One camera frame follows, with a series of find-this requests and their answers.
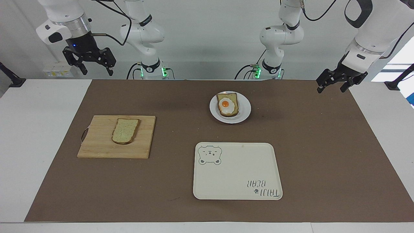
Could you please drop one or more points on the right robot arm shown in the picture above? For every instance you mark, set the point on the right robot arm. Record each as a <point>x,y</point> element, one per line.
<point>142,30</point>

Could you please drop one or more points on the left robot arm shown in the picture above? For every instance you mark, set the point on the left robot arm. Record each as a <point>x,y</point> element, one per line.
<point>284,34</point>

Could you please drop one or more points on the toast slice under egg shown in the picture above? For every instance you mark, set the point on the toast slice under egg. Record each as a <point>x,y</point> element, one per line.
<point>232,97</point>

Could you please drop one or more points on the wooden cutting board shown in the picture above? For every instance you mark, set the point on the wooden cutting board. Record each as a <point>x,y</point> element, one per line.
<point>97,142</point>

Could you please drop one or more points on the round white plate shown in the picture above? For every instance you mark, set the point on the round white plate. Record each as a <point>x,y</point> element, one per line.
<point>244,110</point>

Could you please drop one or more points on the black stand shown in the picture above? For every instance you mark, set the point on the black stand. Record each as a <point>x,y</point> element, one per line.
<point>394,84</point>
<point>14,81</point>

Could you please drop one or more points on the cream tray with bear print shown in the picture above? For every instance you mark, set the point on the cream tray with bear print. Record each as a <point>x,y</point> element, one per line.
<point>237,174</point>

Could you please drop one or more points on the plain bread slice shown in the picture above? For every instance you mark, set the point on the plain bread slice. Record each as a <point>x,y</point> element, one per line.
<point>125,131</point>

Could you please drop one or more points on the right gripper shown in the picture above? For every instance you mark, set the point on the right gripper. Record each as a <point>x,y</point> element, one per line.
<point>82,45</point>

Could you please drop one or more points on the white wall socket box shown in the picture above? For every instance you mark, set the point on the white wall socket box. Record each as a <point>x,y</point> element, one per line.
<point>58,70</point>

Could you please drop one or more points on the fried egg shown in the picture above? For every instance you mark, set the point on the fried egg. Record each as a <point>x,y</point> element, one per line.
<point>226,105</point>

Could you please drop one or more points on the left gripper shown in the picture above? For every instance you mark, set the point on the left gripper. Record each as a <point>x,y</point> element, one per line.
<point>351,75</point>

